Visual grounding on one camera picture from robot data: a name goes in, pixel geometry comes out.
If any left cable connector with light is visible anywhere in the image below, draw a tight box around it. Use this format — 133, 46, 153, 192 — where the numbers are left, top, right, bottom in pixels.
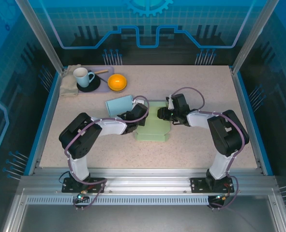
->
76, 190, 89, 203

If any right aluminium side rail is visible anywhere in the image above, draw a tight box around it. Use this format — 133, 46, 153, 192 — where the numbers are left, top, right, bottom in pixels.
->
229, 67, 267, 176

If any white mug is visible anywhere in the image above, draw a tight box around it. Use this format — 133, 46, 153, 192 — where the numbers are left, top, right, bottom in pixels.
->
73, 67, 96, 88

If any lavender plastic tray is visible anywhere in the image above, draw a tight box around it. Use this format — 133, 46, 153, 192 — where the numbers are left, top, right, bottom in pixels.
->
71, 65, 115, 94

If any beige folded cloth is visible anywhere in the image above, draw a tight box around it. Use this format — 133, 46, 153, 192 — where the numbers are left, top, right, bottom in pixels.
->
60, 64, 82, 98

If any light green paper box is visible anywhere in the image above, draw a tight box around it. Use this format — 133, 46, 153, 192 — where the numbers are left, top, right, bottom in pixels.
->
134, 100, 172, 143

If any light blue paper box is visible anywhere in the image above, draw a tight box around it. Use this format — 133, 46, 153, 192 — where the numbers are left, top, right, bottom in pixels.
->
105, 95, 134, 116

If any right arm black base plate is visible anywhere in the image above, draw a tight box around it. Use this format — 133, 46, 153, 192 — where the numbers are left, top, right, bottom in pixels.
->
190, 177, 235, 194

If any cable connector with light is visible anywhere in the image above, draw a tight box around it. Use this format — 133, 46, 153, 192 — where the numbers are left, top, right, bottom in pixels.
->
76, 190, 89, 203
214, 193, 230, 203

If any aluminium frame post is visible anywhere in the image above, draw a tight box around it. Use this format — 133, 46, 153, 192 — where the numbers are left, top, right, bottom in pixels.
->
230, 0, 274, 74
15, 0, 66, 74

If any right cable connector with light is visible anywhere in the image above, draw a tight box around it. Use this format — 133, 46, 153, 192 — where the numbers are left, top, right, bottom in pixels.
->
214, 193, 230, 203

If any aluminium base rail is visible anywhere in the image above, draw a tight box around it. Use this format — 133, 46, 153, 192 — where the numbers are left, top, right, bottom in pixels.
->
19, 168, 279, 197

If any left aluminium frame post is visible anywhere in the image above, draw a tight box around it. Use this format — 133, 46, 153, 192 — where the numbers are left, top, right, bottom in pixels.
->
15, 0, 66, 74

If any left aluminium side rail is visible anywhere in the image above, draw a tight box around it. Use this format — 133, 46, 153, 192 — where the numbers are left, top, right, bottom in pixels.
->
28, 70, 66, 176

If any orange bowl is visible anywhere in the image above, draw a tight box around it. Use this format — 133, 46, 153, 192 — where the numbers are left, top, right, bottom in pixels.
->
107, 73, 128, 92

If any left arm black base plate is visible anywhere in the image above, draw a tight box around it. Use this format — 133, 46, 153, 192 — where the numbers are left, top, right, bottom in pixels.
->
61, 177, 106, 194

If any right aluminium frame post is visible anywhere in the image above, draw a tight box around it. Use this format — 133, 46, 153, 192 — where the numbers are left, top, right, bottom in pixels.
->
230, 0, 274, 74

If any black round saucer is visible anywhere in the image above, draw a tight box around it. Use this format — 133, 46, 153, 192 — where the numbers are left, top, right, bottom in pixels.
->
76, 73, 102, 93

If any slotted metal cable duct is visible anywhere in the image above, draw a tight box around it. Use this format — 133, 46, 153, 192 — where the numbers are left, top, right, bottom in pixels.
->
25, 195, 230, 206

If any aluminium side rail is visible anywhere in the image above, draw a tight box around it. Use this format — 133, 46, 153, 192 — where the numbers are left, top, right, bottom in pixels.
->
229, 67, 267, 176
28, 70, 66, 176

